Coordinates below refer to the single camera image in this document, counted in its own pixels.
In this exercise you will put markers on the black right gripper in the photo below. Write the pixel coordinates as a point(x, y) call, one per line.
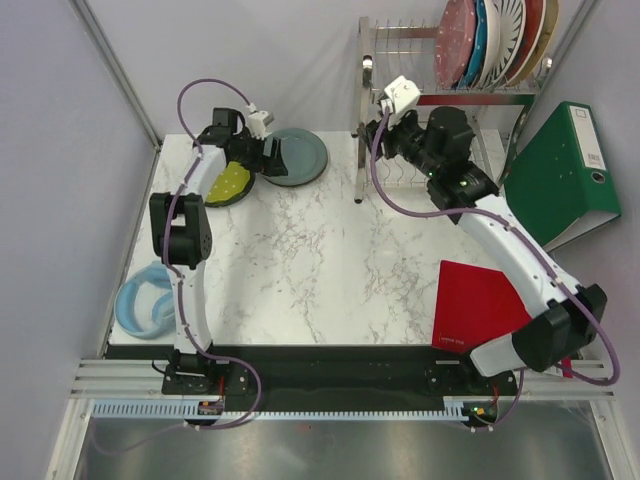
point(389, 133)

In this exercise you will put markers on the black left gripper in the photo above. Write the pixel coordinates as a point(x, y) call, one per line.
point(272, 165)

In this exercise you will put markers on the dark plate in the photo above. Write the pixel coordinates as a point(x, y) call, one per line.
point(236, 201)

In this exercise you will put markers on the blue polka dot plate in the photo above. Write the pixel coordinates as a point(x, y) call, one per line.
point(476, 60)

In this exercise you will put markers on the white plate with blue stripes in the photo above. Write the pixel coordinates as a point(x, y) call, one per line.
point(512, 17)

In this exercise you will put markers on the brown-rimmed petal pattern plate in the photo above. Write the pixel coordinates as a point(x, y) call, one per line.
point(493, 42)

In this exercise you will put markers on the red plate with teal flower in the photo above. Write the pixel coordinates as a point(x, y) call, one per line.
point(535, 15)

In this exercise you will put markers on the green polka dot plate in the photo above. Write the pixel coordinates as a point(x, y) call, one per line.
point(229, 185)

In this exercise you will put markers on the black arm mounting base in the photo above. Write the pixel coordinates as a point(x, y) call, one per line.
point(339, 376)

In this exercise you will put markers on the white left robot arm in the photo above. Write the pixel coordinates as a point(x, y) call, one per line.
point(181, 233)

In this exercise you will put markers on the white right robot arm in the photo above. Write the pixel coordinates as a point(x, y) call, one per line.
point(565, 316)

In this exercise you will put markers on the steel two-tier dish rack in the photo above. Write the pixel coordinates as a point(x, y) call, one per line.
point(497, 115)

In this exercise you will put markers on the grey-blue ceramic plate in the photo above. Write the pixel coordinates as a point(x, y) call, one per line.
point(296, 140)

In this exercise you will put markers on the green lever arch binder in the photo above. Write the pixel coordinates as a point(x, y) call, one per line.
point(559, 187)

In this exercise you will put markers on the red folder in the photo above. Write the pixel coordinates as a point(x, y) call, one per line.
point(476, 310)

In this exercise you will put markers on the light blue headphones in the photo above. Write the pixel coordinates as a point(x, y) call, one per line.
point(144, 306)

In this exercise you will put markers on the cream plate with bird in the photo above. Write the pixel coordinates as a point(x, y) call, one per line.
point(537, 52)

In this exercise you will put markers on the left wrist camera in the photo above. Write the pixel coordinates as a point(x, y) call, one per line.
point(227, 118)

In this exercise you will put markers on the white slotted cable duct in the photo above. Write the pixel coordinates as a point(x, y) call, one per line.
point(199, 410)

